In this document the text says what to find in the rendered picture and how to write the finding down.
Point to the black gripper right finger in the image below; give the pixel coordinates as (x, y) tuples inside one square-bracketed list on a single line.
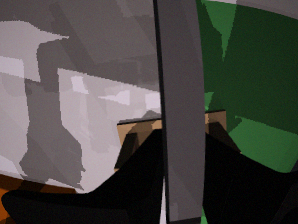
[(239, 190)]

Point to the green flat mat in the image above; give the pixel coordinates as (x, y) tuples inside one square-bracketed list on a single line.
[(250, 65)]

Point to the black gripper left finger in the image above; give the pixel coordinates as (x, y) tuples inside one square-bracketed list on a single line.
[(132, 195)]

